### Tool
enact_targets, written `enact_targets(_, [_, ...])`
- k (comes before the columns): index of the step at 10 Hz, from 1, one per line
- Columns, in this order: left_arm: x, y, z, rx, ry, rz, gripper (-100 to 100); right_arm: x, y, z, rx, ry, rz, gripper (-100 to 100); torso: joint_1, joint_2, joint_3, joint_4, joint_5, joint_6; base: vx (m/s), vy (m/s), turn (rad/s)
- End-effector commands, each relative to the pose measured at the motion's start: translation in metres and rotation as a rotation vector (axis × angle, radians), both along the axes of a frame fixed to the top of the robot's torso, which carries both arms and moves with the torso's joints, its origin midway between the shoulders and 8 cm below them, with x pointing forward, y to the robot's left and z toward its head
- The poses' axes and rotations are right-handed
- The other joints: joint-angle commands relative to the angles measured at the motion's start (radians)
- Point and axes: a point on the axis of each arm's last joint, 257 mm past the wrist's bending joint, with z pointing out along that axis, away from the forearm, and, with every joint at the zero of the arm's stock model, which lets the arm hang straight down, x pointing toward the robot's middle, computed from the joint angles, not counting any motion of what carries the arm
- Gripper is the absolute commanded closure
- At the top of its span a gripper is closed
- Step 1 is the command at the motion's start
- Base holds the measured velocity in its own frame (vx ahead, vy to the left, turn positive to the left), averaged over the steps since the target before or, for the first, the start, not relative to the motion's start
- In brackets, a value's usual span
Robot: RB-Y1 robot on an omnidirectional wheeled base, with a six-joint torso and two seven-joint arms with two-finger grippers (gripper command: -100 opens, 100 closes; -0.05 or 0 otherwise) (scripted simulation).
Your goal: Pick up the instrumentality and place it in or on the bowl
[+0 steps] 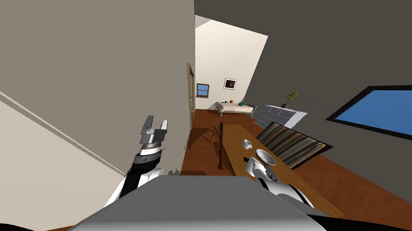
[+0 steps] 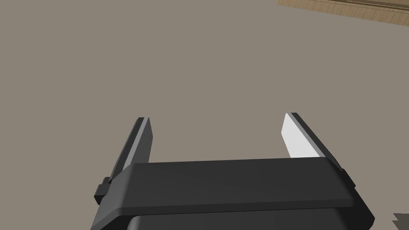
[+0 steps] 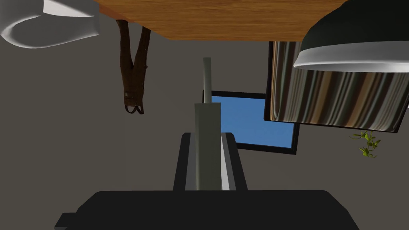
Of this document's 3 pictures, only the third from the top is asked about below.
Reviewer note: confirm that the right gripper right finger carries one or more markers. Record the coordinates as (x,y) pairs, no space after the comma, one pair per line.
(231,166)

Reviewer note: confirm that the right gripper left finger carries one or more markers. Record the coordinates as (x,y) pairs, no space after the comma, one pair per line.
(183,166)

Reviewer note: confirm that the black framed window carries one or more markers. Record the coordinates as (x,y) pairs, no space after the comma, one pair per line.
(252,124)

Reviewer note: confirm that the dark brown forked stand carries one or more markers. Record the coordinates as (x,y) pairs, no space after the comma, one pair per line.
(134,70)

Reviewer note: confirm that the striped black framed picture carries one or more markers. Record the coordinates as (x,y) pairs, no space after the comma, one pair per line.
(335,95)

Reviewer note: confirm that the green plant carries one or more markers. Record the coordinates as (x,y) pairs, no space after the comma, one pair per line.
(368,144)

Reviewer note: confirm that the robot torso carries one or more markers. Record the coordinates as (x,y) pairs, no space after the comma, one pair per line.
(48,28)

